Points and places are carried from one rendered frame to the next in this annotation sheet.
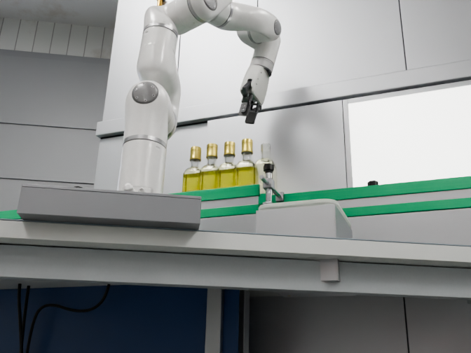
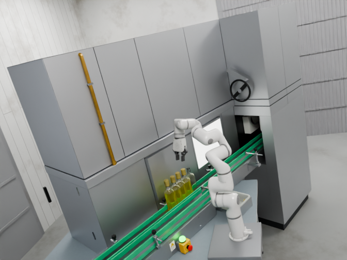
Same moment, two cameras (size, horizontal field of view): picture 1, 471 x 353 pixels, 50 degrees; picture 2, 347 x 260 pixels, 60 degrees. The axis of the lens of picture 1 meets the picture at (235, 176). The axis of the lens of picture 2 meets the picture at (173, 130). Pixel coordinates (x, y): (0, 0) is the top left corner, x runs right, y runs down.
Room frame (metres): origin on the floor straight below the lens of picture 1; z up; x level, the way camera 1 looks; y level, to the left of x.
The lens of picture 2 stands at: (0.53, 1.78, 2.11)
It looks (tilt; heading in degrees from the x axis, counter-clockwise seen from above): 18 degrees down; 296
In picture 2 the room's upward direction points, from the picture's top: 13 degrees counter-clockwise
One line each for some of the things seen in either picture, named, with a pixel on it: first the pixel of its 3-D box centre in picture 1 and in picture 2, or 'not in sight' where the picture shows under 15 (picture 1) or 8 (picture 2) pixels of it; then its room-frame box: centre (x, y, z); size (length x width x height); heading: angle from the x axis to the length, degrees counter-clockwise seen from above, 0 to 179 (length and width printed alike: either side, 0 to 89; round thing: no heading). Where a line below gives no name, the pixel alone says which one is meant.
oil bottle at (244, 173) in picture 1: (246, 195); (187, 189); (1.42, -0.03, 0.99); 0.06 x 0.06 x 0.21; 68
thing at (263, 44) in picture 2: not in sight; (264, 59); (0.90, -1.23, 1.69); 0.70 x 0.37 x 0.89; 68
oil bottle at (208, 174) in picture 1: (209, 198); (177, 197); (1.46, 0.07, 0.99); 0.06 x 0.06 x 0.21; 69
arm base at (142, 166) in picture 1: (140, 179); (238, 225); (1.00, 0.20, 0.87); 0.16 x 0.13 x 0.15; 4
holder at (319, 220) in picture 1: (309, 240); (230, 202); (1.15, -0.17, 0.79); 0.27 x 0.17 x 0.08; 158
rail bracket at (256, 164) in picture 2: not in sight; (254, 159); (1.02, -0.69, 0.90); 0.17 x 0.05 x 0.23; 158
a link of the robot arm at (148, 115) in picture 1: (148, 120); (230, 204); (1.04, 0.20, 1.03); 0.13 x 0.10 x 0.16; 177
